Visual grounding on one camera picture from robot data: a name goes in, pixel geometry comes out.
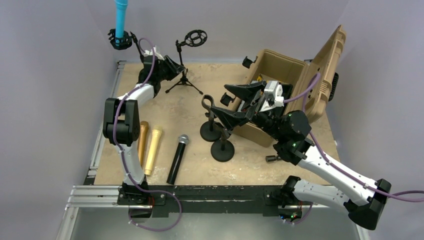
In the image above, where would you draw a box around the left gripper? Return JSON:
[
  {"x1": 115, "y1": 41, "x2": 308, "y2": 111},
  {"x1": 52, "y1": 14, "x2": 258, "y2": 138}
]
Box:
[{"x1": 156, "y1": 56, "x2": 185, "y2": 82}]

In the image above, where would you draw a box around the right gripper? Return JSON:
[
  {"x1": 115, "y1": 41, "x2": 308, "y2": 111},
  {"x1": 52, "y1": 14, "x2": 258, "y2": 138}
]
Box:
[{"x1": 211, "y1": 80, "x2": 285, "y2": 141}]

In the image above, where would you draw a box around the black tripod mic stand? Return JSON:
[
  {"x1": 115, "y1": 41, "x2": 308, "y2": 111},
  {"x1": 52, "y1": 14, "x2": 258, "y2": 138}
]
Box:
[{"x1": 164, "y1": 29, "x2": 209, "y2": 96}]

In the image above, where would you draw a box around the black round-base stand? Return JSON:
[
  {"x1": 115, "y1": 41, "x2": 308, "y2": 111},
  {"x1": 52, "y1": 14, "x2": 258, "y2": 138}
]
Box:
[
  {"x1": 199, "y1": 94, "x2": 221, "y2": 142},
  {"x1": 210, "y1": 123, "x2": 235, "y2": 163},
  {"x1": 107, "y1": 28, "x2": 145, "y2": 63}
]

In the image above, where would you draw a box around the cream microphone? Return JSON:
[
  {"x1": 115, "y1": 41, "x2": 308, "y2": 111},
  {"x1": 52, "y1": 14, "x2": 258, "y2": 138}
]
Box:
[{"x1": 144, "y1": 125, "x2": 163, "y2": 176}]

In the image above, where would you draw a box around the black grey-head microphone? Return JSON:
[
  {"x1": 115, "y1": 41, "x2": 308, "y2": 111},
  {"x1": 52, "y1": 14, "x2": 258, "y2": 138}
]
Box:
[{"x1": 166, "y1": 134, "x2": 190, "y2": 185}]

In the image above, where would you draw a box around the gold microphone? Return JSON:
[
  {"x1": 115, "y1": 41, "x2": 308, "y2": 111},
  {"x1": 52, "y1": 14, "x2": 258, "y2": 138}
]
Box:
[{"x1": 137, "y1": 121, "x2": 149, "y2": 167}]

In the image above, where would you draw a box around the blue microphone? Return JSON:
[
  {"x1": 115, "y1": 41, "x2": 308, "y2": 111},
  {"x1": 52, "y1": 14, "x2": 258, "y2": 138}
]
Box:
[{"x1": 115, "y1": 0, "x2": 129, "y2": 38}]

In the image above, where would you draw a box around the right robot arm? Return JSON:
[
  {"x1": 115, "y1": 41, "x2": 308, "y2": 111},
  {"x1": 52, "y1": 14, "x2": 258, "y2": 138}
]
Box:
[{"x1": 209, "y1": 80, "x2": 391, "y2": 230}]

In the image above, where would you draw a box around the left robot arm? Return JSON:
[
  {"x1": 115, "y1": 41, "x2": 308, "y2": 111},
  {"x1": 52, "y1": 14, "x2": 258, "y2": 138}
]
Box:
[{"x1": 102, "y1": 55, "x2": 186, "y2": 205}]

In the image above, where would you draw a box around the black t-shaped adapter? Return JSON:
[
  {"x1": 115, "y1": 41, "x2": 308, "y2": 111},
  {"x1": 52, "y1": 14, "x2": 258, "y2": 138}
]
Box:
[{"x1": 265, "y1": 155, "x2": 282, "y2": 163}]

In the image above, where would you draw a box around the tan toolbox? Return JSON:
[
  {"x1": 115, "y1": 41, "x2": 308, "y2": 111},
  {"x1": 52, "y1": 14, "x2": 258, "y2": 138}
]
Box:
[{"x1": 220, "y1": 25, "x2": 347, "y2": 147}]

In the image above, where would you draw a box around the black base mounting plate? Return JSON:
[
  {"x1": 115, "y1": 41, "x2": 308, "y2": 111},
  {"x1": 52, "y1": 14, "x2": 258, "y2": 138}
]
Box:
[{"x1": 118, "y1": 185, "x2": 311, "y2": 218}]

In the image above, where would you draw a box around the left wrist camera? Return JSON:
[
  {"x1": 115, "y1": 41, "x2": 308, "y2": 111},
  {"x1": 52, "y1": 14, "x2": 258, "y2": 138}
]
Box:
[{"x1": 150, "y1": 46, "x2": 165, "y2": 60}]

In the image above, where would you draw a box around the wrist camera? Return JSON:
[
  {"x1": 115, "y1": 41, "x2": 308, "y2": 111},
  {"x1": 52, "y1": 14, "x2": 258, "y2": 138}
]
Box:
[
  {"x1": 262, "y1": 80, "x2": 285, "y2": 108},
  {"x1": 150, "y1": 46, "x2": 165, "y2": 60}
]

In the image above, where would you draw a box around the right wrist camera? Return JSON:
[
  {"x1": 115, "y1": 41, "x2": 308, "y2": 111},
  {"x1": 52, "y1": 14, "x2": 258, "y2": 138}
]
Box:
[{"x1": 262, "y1": 80, "x2": 285, "y2": 108}]

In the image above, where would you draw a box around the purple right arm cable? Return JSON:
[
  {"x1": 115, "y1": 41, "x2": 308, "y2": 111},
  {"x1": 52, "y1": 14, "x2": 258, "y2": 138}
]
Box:
[{"x1": 283, "y1": 72, "x2": 424, "y2": 203}]

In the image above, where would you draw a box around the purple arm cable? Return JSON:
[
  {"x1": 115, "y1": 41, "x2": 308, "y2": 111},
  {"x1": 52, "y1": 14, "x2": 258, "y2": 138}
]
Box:
[
  {"x1": 283, "y1": 72, "x2": 424, "y2": 203},
  {"x1": 111, "y1": 37, "x2": 157, "y2": 190}
]

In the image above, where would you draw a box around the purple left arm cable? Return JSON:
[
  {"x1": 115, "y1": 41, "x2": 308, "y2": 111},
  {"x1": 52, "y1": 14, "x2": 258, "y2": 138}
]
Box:
[{"x1": 111, "y1": 37, "x2": 157, "y2": 190}]

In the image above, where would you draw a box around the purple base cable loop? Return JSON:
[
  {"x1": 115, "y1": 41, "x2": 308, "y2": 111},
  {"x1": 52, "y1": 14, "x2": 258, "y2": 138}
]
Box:
[{"x1": 128, "y1": 190, "x2": 183, "y2": 233}]

